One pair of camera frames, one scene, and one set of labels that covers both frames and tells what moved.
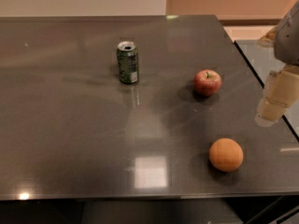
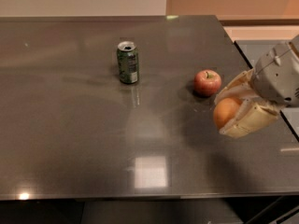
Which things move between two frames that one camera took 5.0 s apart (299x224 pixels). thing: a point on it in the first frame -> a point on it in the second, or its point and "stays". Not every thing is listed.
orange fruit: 226,155 -> 225,110
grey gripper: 288,42 -> 275,78
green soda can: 128,62 stays
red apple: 207,82 stays
